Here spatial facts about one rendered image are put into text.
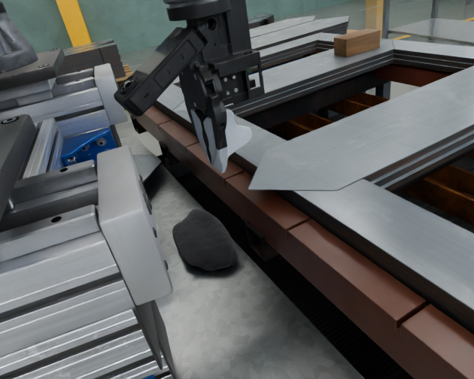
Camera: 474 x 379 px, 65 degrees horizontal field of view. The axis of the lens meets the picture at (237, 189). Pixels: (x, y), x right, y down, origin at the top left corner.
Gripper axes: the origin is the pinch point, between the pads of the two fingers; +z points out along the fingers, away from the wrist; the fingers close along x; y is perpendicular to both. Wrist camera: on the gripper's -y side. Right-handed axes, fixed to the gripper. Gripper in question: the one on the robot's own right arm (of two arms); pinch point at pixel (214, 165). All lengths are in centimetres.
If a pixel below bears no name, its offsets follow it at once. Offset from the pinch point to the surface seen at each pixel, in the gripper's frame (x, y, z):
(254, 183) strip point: 0.1, 5.7, 5.3
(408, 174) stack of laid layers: -11.2, 25.6, 7.6
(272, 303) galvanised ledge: -7.1, 1.7, 22.3
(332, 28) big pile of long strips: 80, 94, 6
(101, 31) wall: 705, 125, 44
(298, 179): -3.7, 10.9, 5.3
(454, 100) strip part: -2.2, 49.0, 5.2
